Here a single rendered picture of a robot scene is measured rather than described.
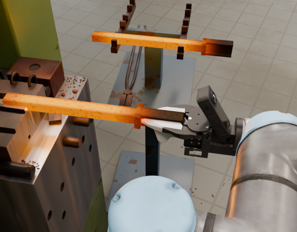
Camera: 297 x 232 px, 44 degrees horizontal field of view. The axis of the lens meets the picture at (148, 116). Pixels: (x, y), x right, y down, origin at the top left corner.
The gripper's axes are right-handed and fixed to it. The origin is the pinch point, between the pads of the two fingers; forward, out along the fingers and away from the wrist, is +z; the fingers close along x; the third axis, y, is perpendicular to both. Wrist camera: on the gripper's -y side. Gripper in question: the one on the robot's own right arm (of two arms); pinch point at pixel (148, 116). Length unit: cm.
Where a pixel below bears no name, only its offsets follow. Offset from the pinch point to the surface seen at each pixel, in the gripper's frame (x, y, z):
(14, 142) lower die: -9.6, 3.8, 27.7
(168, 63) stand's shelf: 68, 34, 5
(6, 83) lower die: 6.2, 1.0, 36.7
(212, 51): 41.6, 9.0, -12.4
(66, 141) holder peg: 0.2, 12.3, 20.8
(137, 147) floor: 77, 101, 22
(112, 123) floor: 94, 101, 41
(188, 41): 42.4, 6.9, -4.4
